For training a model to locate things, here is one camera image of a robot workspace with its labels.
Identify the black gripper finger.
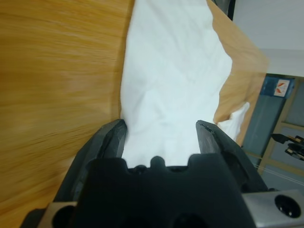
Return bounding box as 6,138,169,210
195,120,270,193
56,118,128,203
271,133,290,145

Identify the blue sign with red logo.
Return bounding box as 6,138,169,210
259,73,296,98

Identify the wooden framed glass door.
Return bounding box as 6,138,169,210
242,76,304,188

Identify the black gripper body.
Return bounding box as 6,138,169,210
285,135,304,159

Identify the white t-shirt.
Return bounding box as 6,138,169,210
118,0,250,168

